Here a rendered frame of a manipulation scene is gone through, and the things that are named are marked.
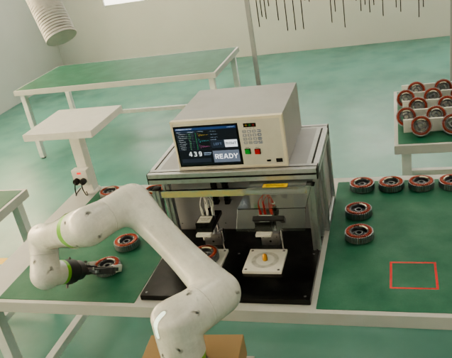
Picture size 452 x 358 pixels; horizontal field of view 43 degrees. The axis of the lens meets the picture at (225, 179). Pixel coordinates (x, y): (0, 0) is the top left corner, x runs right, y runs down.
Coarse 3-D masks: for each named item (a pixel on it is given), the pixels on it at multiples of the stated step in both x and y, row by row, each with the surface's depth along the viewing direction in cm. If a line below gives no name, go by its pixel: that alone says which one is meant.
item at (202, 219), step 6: (216, 210) 237; (204, 216) 229; (210, 216) 228; (216, 216) 232; (198, 222) 225; (204, 222) 224; (210, 222) 224; (216, 222) 230; (198, 228) 226; (204, 228) 225; (210, 228) 224; (198, 234) 225; (204, 234) 224; (210, 234) 223
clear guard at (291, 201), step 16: (256, 192) 208; (272, 192) 206; (288, 192) 204; (304, 192) 202; (240, 208) 199; (256, 208) 198; (272, 208) 196; (288, 208) 194; (304, 208) 192; (240, 224) 197; (256, 224) 196; (272, 224) 194; (288, 224) 192; (304, 224) 191
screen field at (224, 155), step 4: (216, 152) 218; (220, 152) 217; (224, 152) 217; (228, 152) 216; (232, 152) 216; (236, 152) 215; (216, 156) 218; (220, 156) 218; (224, 156) 218; (228, 156) 217; (232, 156) 217; (236, 156) 216; (216, 160) 219; (220, 160) 219; (224, 160) 218; (228, 160) 218; (232, 160) 217; (236, 160) 217; (240, 160) 217
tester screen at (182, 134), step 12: (180, 132) 218; (192, 132) 216; (204, 132) 215; (216, 132) 214; (228, 132) 212; (180, 144) 220; (192, 144) 219; (204, 144) 217; (180, 156) 222; (204, 156) 220; (240, 156) 216
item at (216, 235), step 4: (216, 228) 238; (220, 228) 238; (216, 232) 235; (220, 232) 235; (224, 232) 238; (212, 236) 235; (216, 236) 234; (220, 236) 234; (224, 236) 238; (208, 240) 236; (212, 240) 236; (216, 240) 235; (220, 240) 235; (224, 240) 238; (212, 244) 237; (216, 244) 236; (220, 244) 236
